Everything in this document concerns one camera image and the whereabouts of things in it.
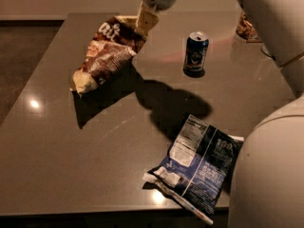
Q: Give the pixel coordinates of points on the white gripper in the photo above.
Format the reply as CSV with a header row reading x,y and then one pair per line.
x,y
147,18

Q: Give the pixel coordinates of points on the blue soda can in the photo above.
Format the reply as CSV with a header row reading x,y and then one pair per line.
x,y
196,48

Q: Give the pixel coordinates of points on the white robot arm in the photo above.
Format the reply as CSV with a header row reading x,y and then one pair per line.
x,y
267,189

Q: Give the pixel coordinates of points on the brown chip bag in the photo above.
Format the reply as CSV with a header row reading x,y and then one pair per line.
x,y
112,48

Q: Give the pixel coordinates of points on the blue chip bag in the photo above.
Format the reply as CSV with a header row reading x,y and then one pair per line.
x,y
196,165

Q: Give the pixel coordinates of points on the glass jar with black lid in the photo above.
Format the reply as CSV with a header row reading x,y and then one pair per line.
x,y
246,30

